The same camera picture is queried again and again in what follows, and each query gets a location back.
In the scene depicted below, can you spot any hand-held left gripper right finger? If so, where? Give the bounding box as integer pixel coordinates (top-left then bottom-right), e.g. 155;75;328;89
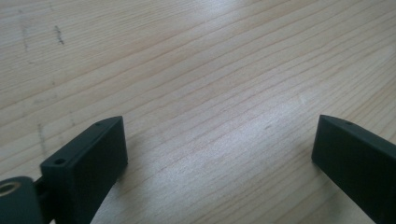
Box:
311;114;396;224

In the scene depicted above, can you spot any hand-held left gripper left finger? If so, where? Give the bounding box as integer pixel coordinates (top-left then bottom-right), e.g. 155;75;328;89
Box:
39;116;129;224

